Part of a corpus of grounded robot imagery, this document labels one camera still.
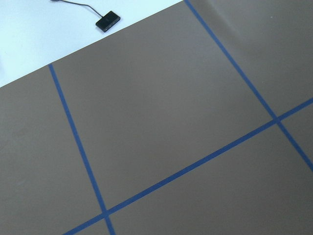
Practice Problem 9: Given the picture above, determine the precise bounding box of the black hub cable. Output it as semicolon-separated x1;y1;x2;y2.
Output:
50;0;104;19

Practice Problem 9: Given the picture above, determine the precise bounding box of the black usb hub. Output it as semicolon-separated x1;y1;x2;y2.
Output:
95;11;121;32

